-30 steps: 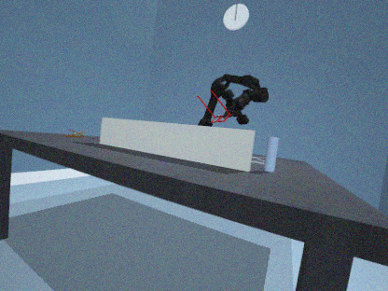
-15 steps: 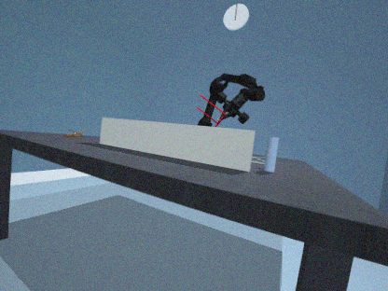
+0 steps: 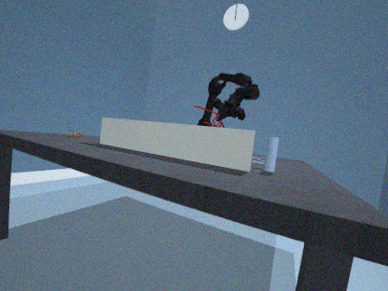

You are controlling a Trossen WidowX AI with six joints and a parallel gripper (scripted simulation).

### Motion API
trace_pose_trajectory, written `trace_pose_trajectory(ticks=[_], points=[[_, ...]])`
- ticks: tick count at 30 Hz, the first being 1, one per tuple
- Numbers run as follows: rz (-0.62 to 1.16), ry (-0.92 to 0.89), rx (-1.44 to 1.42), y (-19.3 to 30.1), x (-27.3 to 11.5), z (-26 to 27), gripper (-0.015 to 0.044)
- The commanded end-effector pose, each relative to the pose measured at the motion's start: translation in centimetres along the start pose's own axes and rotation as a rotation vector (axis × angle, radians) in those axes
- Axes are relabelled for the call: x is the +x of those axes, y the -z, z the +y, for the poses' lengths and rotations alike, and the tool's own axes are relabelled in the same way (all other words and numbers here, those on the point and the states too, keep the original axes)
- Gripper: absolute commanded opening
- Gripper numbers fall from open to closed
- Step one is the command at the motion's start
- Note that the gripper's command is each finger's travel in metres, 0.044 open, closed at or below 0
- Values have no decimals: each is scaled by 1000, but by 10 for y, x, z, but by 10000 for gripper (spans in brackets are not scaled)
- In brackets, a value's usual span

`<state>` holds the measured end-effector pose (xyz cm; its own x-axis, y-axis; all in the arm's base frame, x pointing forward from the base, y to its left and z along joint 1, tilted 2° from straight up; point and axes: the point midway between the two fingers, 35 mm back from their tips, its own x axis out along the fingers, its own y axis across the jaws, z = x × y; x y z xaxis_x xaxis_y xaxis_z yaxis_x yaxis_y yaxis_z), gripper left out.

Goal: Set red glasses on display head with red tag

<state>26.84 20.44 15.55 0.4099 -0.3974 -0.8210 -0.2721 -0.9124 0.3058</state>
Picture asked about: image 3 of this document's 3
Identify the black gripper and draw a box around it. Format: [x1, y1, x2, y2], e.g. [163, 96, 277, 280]
[212, 93, 246, 121]

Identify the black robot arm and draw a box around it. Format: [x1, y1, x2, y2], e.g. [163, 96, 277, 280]
[198, 73, 259, 127]

